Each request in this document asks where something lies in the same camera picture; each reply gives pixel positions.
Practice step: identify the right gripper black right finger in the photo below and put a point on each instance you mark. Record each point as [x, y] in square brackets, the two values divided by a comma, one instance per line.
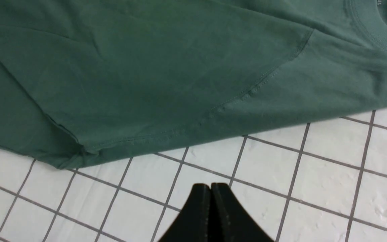
[229, 221]

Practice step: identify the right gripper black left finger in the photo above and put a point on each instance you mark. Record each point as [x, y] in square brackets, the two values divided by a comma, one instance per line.
[191, 224]

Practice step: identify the green long-sleeve top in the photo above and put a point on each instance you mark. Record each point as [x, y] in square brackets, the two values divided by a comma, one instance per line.
[85, 82]

